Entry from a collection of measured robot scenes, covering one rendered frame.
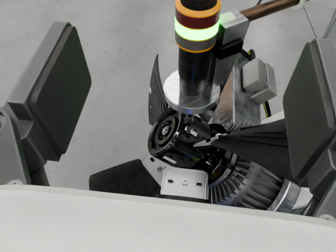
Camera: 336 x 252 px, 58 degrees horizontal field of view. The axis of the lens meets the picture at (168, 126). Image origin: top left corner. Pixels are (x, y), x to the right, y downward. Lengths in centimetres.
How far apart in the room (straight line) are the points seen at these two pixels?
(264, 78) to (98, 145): 147
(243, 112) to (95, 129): 153
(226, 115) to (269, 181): 20
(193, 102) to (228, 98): 45
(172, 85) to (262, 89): 50
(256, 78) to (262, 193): 31
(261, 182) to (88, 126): 171
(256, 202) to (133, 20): 260
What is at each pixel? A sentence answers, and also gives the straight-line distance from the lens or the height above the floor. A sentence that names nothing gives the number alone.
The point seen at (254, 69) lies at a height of 116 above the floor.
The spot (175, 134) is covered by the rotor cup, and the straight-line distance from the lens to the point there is 57.
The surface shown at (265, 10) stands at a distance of 37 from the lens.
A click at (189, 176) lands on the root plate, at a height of 118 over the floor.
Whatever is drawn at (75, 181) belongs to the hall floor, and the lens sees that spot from 201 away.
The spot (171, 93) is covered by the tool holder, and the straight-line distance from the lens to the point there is 37.
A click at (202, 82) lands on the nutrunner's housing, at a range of 36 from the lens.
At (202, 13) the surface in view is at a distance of 29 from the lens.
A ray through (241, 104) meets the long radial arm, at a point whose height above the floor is 112.
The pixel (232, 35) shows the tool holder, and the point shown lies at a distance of 34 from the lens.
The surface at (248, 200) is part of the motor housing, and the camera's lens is 67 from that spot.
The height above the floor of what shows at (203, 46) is 153.
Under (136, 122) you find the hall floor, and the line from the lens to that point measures 218.
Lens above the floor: 173
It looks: 54 degrees down
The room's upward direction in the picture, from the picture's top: 1 degrees counter-clockwise
